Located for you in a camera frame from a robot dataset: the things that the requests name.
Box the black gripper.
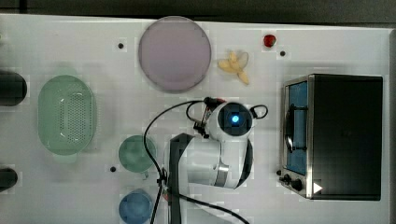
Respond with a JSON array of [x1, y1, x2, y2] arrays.
[[193, 97, 225, 139]]

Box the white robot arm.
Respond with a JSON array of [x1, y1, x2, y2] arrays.
[[164, 97, 254, 224]]

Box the grey round plate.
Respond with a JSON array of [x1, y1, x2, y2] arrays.
[[138, 16, 211, 92]]

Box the peeled toy banana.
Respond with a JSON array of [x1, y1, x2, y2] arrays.
[[218, 51, 249, 85]]

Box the green mug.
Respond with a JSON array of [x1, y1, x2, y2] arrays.
[[119, 135, 157, 180]]

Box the blue cup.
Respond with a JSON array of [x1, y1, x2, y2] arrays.
[[119, 189, 153, 224]]

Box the black toaster oven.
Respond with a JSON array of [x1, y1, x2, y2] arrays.
[[276, 74, 383, 201]]

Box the green colander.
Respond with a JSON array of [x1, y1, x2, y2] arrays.
[[38, 75, 95, 156]]

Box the black pot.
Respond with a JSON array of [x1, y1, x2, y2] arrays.
[[0, 71, 27, 106]]

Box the black cylinder holder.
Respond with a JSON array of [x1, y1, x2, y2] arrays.
[[0, 168, 18, 191]]

